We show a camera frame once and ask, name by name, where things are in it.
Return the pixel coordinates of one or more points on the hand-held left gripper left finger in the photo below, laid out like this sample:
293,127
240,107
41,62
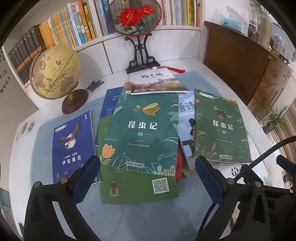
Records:
89,173

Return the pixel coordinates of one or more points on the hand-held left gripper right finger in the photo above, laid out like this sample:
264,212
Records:
208,178

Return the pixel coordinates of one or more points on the blue book with bird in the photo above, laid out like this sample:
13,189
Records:
69,148

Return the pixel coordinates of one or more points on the red book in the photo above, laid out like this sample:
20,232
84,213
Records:
179,162

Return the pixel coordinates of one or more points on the green book with square code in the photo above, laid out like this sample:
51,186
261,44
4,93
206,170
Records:
129,187

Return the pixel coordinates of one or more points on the green book with beetle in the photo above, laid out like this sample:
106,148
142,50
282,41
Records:
222,134

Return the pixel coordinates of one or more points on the green book with mantis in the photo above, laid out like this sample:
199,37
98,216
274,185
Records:
141,139

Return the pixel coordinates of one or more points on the light blue cartoon book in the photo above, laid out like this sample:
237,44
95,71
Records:
186,111

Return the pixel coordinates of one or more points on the dark blue book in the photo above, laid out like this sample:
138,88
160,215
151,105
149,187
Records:
109,102

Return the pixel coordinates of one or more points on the white book with rabbits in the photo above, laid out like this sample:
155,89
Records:
157,83

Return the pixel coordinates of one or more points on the rows of shelved books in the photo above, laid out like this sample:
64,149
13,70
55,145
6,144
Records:
64,27

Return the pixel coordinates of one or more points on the small potted plant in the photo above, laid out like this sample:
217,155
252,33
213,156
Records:
269,126

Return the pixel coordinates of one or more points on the light blue quilted mat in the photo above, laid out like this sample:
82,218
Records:
148,220

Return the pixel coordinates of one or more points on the small black ornament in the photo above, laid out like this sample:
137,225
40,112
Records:
94,85

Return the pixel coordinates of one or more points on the antique yellow globe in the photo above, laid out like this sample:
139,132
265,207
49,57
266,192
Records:
55,71

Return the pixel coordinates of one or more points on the red tassel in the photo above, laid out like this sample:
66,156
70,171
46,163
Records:
175,69

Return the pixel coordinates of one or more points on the white bookshelf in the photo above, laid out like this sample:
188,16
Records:
92,58

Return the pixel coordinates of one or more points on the brown wooden cabinet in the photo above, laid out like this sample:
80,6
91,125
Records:
231,60

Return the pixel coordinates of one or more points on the tissue box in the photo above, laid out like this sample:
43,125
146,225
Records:
232,24

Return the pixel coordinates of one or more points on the round embroidered fan on stand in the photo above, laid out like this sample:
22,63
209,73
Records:
133,16

